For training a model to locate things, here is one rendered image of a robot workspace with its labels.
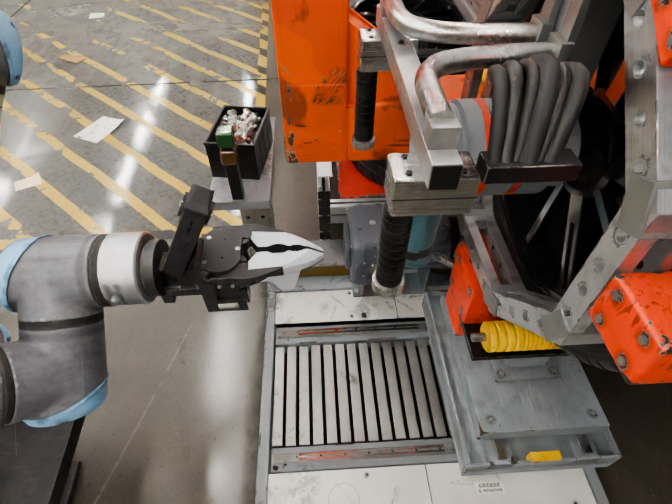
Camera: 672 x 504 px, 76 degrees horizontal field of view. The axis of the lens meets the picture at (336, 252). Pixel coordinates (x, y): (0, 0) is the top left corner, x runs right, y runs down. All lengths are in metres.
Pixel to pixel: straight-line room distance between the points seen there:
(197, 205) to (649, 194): 0.43
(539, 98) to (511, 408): 0.83
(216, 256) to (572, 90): 0.40
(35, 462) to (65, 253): 0.63
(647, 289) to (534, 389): 0.71
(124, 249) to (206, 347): 0.94
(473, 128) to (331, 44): 0.50
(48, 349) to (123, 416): 0.86
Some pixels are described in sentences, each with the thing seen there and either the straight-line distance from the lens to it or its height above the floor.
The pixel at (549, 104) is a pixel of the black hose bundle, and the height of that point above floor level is 1.02.
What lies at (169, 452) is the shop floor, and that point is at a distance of 1.35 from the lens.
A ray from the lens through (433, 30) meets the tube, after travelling 0.62.
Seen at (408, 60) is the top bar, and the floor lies 0.98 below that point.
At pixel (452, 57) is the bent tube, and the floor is 1.01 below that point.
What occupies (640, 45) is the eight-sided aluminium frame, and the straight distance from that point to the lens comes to 0.51.
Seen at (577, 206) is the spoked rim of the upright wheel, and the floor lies 0.77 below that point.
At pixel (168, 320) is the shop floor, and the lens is 1.56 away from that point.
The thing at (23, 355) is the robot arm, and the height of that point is 0.79.
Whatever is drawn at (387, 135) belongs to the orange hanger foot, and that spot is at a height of 0.60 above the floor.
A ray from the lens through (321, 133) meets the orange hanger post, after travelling 1.13.
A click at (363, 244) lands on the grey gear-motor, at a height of 0.40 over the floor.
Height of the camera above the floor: 1.22
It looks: 48 degrees down
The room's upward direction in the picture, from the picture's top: straight up
